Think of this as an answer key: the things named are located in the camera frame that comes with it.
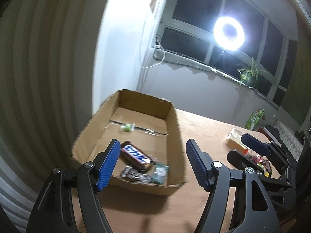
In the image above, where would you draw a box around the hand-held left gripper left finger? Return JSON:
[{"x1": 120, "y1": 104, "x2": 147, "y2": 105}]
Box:
[{"x1": 27, "y1": 139, "x2": 121, "y2": 233}]

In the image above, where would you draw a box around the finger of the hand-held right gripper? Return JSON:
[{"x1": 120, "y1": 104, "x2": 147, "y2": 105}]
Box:
[
  {"x1": 227, "y1": 150, "x2": 293, "y2": 193},
  {"x1": 241, "y1": 133, "x2": 295, "y2": 173}
]

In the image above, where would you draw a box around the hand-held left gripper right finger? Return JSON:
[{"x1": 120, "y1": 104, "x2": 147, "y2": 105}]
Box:
[{"x1": 186, "y1": 139, "x2": 287, "y2": 233}]

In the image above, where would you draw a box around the clear packet with red yellow sweets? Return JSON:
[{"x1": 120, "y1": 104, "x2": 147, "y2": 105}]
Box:
[{"x1": 243, "y1": 149, "x2": 273, "y2": 177}]

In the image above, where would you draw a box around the cardboard box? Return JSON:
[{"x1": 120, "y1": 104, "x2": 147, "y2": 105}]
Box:
[{"x1": 70, "y1": 89, "x2": 189, "y2": 196}]

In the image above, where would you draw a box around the yellow wafer packet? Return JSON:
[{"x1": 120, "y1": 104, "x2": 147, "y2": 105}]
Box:
[{"x1": 225, "y1": 128, "x2": 251, "y2": 156}]

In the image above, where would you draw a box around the green snack bag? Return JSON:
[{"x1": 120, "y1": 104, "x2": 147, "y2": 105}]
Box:
[{"x1": 245, "y1": 109, "x2": 265, "y2": 130}]

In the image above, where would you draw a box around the dark brown snack packet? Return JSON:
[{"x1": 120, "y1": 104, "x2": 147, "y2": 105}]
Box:
[{"x1": 120, "y1": 165, "x2": 152, "y2": 182}]

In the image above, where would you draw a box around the brown chocolate bar blue label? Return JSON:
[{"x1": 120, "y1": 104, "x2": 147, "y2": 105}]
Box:
[{"x1": 121, "y1": 141, "x2": 156, "y2": 171}]

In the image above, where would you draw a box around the patterned lace cloth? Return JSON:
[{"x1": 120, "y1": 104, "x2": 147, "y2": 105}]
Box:
[{"x1": 273, "y1": 120, "x2": 304, "y2": 162}]

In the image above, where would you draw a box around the teal snack packet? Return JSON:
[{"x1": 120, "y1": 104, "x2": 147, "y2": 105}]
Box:
[{"x1": 150, "y1": 163, "x2": 169, "y2": 185}]

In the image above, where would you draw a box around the small green wrapped candy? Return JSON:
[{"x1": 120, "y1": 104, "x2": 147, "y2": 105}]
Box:
[{"x1": 118, "y1": 123, "x2": 135, "y2": 133}]

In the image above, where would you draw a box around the potted green plant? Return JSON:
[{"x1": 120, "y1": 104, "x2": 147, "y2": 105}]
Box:
[{"x1": 237, "y1": 56, "x2": 266, "y2": 88}]

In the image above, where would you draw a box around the grey window sill cushion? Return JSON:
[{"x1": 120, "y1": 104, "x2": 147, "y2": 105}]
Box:
[{"x1": 152, "y1": 47, "x2": 280, "y2": 108}]

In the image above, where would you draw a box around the large window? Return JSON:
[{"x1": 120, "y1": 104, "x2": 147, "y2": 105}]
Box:
[{"x1": 160, "y1": 0, "x2": 300, "y2": 107}]

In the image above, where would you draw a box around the white cable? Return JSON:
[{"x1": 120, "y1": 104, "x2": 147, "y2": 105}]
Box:
[{"x1": 140, "y1": 17, "x2": 166, "y2": 69}]

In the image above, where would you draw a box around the white ring light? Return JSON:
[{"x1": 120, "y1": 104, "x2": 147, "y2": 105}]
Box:
[{"x1": 213, "y1": 17, "x2": 246, "y2": 51}]

